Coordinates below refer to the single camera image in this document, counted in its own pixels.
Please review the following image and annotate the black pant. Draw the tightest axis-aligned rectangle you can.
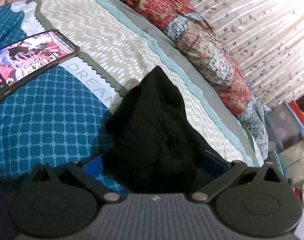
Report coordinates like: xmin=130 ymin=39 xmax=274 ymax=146
xmin=102 ymin=67 xmax=230 ymax=193

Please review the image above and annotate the beige storage box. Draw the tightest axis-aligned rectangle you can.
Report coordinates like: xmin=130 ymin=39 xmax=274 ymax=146
xmin=278 ymin=140 xmax=304 ymax=185

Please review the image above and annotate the teal rimmed storage bin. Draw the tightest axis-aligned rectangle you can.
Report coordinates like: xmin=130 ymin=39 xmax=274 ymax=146
xmin=264 ymin=102 xmax=304 ymax=162

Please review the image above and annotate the patterned bedsheet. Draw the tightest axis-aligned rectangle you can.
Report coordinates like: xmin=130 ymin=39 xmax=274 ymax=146
xmin=0 ymin=0 xmax=265 ymax=194

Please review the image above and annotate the smartphone with lit screen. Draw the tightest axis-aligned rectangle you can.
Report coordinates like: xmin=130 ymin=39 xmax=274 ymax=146
xmin=0 ymin=29 xmax=80 ymax=102

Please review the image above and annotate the beige floral curtain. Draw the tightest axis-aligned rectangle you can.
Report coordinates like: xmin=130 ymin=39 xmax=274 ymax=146
xmin=189 ymin=0 xmax=304 ymax=107

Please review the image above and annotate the red patchwork quilt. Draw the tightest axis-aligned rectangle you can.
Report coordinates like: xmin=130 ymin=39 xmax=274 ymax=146
xmin=120 ymin=0 xmax=269 ymax=159

